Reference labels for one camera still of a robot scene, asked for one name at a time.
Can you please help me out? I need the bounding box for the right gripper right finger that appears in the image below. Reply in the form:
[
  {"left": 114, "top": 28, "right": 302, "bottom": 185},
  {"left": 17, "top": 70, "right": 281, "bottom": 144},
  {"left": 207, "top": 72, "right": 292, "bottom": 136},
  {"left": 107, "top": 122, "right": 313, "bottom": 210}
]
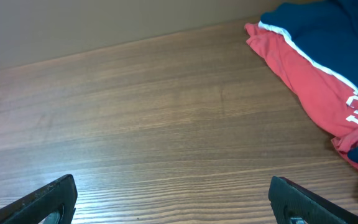
[{"left": 268, "top": 176, "right": 358, "bottom": 224}]

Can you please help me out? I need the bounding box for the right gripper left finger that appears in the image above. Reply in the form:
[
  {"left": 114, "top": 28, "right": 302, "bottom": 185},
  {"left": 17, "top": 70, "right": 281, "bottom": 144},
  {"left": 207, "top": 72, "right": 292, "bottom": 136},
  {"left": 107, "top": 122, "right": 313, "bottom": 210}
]
[{"left": 0, "top": 174, "right": 78, "bottom": 224}]

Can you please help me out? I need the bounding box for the red and navy shirt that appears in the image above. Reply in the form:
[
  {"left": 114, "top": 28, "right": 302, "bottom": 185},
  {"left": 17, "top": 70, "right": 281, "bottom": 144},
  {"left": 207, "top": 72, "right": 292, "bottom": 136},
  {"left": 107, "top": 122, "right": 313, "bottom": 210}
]
[{"left": 245, "top": 0, "right": 358, "bottom": 170}]

